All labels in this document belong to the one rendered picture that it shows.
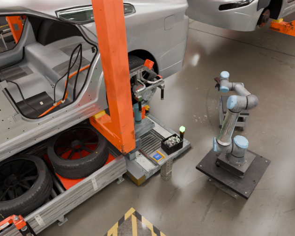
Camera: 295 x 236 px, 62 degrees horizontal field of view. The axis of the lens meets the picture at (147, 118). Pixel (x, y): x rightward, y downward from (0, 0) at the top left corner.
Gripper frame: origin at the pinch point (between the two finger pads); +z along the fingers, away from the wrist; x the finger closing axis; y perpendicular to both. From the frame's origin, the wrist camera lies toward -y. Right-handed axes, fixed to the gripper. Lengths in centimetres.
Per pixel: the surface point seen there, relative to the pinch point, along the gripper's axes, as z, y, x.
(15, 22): 17, -223, -223
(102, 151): -11, 27, -152
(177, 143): -11, 48, -73
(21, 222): -49, 74, -228
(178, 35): -23, -75, -21
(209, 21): 92, -168, 87
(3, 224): -50, 69, -242
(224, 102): 55, 1, 23
